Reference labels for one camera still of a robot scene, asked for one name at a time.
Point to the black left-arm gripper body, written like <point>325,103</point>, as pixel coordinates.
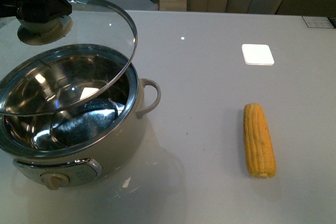
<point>34,1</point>

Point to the glass pot lid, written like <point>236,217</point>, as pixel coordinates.
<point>59,65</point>

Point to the yellow corn cob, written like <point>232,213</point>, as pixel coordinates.
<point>259,153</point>

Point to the beige electric cooking pot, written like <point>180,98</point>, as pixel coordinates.
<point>75,146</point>

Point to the label sticker on table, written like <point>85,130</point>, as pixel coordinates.
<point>319,22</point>

